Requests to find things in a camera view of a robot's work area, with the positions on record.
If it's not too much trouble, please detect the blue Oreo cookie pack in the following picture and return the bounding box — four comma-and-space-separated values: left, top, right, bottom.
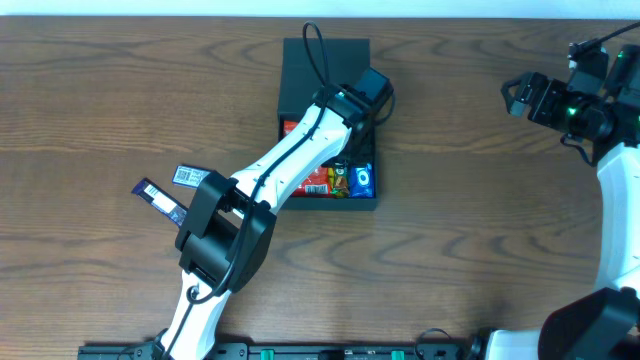
348, 163, 375, 198

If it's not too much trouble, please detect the red KitKat bar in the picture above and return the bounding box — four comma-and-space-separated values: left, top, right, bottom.
330, 164, 350, 198

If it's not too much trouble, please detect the red Hacks candy bag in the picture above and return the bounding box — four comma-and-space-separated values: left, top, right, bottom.
282, 119, 334, 198

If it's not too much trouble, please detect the dark green box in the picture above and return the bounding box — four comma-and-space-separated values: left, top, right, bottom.
277, 38, 378, 211

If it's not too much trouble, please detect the small blue candy bar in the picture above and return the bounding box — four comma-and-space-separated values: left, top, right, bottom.
172, 165, 210, 189

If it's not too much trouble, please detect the long dark blue chocolate bar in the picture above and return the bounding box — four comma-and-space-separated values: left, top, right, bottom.
131, 178, 188, 228

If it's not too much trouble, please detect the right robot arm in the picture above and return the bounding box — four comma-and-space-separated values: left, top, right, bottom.
478, 39, 639, 360

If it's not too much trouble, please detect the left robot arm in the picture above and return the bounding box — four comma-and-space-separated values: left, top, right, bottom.
153, 85, 395, 359

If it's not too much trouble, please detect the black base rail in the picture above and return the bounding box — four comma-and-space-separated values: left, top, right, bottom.
77, 342, 486, 360

